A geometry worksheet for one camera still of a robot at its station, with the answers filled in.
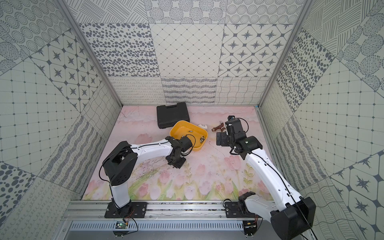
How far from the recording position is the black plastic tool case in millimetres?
1053

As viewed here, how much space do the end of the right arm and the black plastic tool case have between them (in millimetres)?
466

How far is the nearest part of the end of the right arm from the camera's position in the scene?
1.69 feet
